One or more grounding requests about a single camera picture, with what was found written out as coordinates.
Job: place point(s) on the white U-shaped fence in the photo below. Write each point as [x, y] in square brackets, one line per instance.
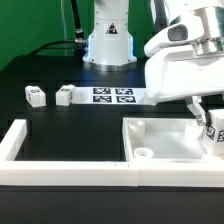
[71, 173]

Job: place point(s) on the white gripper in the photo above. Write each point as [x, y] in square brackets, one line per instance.
[187, 59]

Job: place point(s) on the white marker base plate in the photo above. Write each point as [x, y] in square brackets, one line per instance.
[108, 95]

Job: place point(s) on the white square table top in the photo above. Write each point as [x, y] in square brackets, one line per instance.
[164, 140]

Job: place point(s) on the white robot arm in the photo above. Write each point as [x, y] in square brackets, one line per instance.
[110, 46]

